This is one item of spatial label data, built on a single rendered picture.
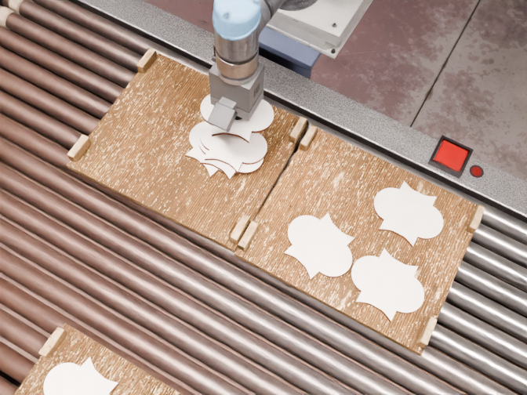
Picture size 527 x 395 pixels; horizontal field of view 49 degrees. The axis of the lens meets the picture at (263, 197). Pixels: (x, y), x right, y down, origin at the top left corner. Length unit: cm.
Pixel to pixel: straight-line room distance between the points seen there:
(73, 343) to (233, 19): 65
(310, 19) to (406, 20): 141
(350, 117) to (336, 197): 22
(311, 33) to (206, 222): 57
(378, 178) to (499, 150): 135
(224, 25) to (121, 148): 46
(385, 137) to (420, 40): 148
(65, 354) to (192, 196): 39
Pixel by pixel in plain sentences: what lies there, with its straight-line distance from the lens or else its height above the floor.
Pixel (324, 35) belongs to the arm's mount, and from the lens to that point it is 148.
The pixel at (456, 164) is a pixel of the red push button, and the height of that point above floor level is 93.
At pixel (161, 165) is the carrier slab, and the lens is 127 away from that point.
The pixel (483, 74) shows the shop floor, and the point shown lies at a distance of 279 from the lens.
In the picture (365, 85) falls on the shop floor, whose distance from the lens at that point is 259.
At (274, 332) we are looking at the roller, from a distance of 116.
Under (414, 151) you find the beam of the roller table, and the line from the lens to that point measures 136.
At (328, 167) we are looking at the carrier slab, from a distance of 127.
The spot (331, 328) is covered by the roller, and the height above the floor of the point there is 92.
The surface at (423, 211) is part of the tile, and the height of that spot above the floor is 94.
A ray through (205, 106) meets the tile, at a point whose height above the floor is 105.
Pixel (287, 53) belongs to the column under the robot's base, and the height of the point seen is 87.
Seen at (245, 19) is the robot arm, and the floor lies 135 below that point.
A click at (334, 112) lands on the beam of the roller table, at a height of 91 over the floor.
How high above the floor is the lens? 205
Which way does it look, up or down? 65 degrees down
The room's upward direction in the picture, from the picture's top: 5 degrees clockwise
